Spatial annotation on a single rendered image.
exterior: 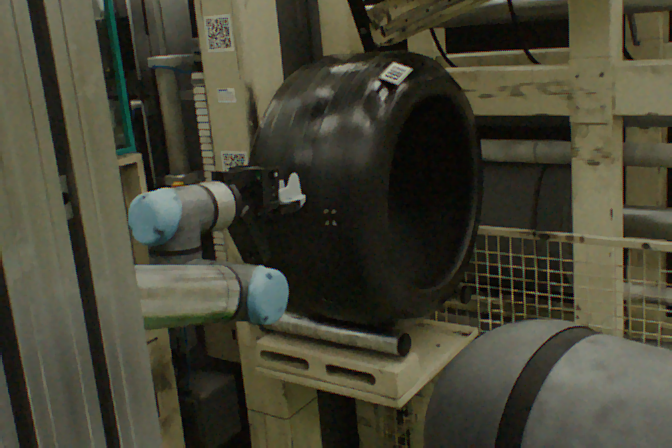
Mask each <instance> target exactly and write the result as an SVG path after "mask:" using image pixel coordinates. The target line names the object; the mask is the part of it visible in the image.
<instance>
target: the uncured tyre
mask: <svg viewBox="0 0 672 448"><path fill-rule="evenodd" d="M393 62H396V63H399V64H402V65H405V66H407V67H410V68H412V71H411V72H410V73H409V74H408V75H407V77H406V78H405V79H404V80H403V81H402V82H401V83H400V84H399V85H397V84H394V83H390V82H387V81H385V80H382V79H379V76H380V75H381V74H382V73H383V72H384V71H385V70H386V69H387V67H388V66H389V65H390V64H392V63H393ZM250 164H251V167H252V166H263V168H270V167H276V166H283V180H284V184H285V186H288V183H289V179H290V175H291V174H292V173H296V174H297V175H298V179H299V185H300V190H301V195H305V202H304V203H303V205H302V206H301V207H300V209H298V210H297V211H294V212H290V213H285V214H279V217H276V218H270V219H257V220H256V223H257V225H258V227H259V230H260V232H261V234H262V236H263V238H264V241H265V243H266V245H267V247H268V249H269V251H270V255H271V257H270V258H269V259H268V261H267V262H266V263H265V265H264V267H265V268H269V269H274V270H277V271H279V272H281V273H282V274H283V275H284V276H285V278H286V280H287V282H288V287H289V298H288V302H289V303H290V304H292V305H293V306H295V307H297V308H299V309H301V310H302V311H304V312H306V313H308V314H310V315H313V316H317V317H323V318H329V319H334V320H340V321H345V322H351V323H358V325H363V326H369V327H374V328H380V329H387V330H392V329H400V328H407V327H411V326H414V325H417V324H419V322H420V321H422V320H424V319H425V318H426V317H428V316H430V315H431V314H432V313H433V312H434V311H436V310H437V309H438V308H439V307H440V306H442V305H443V304H444V303H445V302H446V301H447V300H448V299H449V298H450V296H451V295H452V294H453V292H454V291H455V289H456V288H457V285H458V284H459V282H460V280H461V278H462V276H464V274H465V272H466V270H467V267H468V265H469V262H470V259H471V256H472V253H473V249H474V246H475V242H476V238H477V234H478V229H479V223H480V217H481V208H482V198H483V160H482V150H481V141H480V136H479V131H478V126H477V122H476V119H475V116H474V113H473V110H472V107H471V104H470V102H469V99H468V97H467V95H466V94H465V92H464V90H463V89H461V87H460V86H459V85H458V83H457V82H456V81H455V80H454V79H453V78H452V77H451V76H450V75H449V74H448V73H447V71H446V69H445V68H444V67H443V66H442V65H441V64H440V63H439V62H437V61H436V60H434V59H433V58H431V57H429V56H425V55H422V54H418V53H414V52H410V51H384V52H365V53H346V54H331V55H327V56H323V57H321V58H317V59H315V60H312V61H310V62H308V63H306V64H304V65H302V66H300V67H299V69H297V70H296V71H295V72H294V73H293V74H291V75H290V76H289V77H288V78H287V79H286V81H285V82H284V83H283V84H282V85H280V87H279V88H278V89H277V91H276V92H275V94H274V96H273V97H272V99H271V101H270V103H269V105H268V107H267V109H266V111H265V113H264V115H263V117H262V119H261V121H260V123H259V125H258V128H257V131H256V133H255V136H254V141H253V144H252V148H251V152H250V157H249V163H248V165H250ZM323 206H338V218H339V228H324V221H323ZM319 296H321V297H327V298H332V300H333V301H334V303H335V304H336V305H331V304H325V303H324V302H323V301H322V300H321V298H320V297H319Z"/></svg>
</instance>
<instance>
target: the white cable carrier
mask: <svg viewBox="0 0 672 448"><path fill-rule="evenodd" d="M192 79H204V75H203V73H196V74H192ZM204 85H205V84H193V86H200V87H195V88H194V89H193V91H194V93H201V94H196V95H195V96H194V99H195V100H202V101H197V102H195V107H196V108H203V109H197V110H196V114H197V115H204V116H198V117H197V121H198V122H205V123H199V124H198V128H199V129H201V130H199V135H200V136H202V137H200V143H209V144H202V145H201V150H210V151H202V157H205V158H203V163H206V164H205V165H204V166H203V168H204V170H211V171H216V170H217V169H216V162H215V154H214V146H213V137H212V130H211V122H210V115H208V108H207V101H205V100H206V99H207V98H206V94H204V93H205V92H206V90H205V87H203V86H204ZM205 108H207V109H205ZM206 115H207V116H206ZM211 171H205V172H204V176H205V177H207V179H205V183H207V182H212V173H211ZM213 236H214V237H216V238H214V243H217V244H216V245H215V249H216V250H217V252H216V257H219V258H217V262H225V263H228V259H227V258H228V257H227V252H226V250H227V248H226V245H225V244H226V241H225V233H224V229H223V230H219V231H215V232H213Z"/></svg>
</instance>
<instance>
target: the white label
mask: <svg viewBox="0 0 672 448"><path fill-rule="evenodd" d="M411 71H412V68H410V67H407V66H405V65H402V64H399V63H396V62H393V63H392V64H390V65H389V66H388V67H387V69H386V70H385V71H384V72H383V73H382V74H381V75H380V76H379V79H382V80H385V81H387V82H390V83H394V84H397V85H399V84H400V83H401V82H402V81H403V80H404V79H405V78H406V77H407V75H408V74H409V73H410V72H411Z"/></svg>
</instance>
